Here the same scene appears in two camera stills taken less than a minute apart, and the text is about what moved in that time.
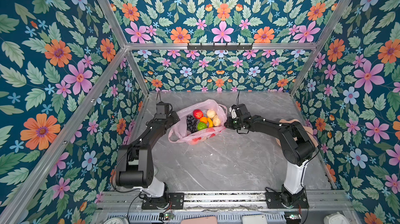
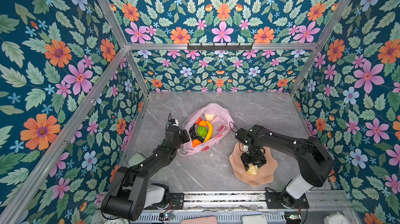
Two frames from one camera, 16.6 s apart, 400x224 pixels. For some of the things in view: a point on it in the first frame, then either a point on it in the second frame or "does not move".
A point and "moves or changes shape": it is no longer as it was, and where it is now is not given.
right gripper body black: [234, 123] to [251, 157]
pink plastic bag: [179, 133] moves or changes shape
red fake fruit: [197, 113] to [198, 120]
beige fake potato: [216, 121] to [252, 169]
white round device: [336, 218] does not move
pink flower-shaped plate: [308, 132] to [265, 172]
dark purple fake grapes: [191, 123] to [193, 135]
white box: [254, 219] does not move
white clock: [116, 220] does not move
